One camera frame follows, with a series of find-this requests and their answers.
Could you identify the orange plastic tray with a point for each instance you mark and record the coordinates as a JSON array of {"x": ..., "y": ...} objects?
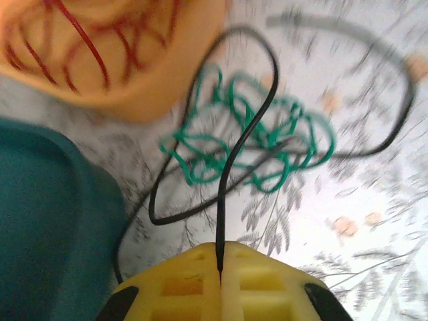
[{"x": 160, "y": 87}]

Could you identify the floral tablecloth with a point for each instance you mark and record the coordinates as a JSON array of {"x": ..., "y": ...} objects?
[{"x": 351, "y": 207}]

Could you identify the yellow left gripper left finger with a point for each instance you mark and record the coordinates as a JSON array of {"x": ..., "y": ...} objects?
[{"x": 180, "y": 294}]

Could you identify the teal plastic tray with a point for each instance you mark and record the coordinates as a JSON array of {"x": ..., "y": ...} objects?
[{"x": 50, "y": 217}]

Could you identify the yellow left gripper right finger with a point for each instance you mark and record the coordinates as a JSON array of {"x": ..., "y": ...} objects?
[{"x": 267, "y": 294}]

